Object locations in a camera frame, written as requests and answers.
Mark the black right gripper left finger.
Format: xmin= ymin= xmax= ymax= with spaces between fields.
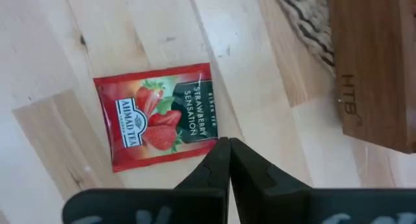
xmin=61 ymin=136 xmax=231 ymax=224

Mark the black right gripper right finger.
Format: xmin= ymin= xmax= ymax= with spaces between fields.
xmin=229 ymin=138 xmax=416 ymax=224

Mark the red strawberry tea packet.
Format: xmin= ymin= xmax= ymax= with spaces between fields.
xmin=93 ymin=62 xmax=219 ymax=173

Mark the wooden compartment tea box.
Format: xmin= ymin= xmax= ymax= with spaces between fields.
xmin=327 ymin=0 xmax=416 ymax=155

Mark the round woven straw placemat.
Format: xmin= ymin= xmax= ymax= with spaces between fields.
xmin=274 ymin=0 xmax=336 ymax=77

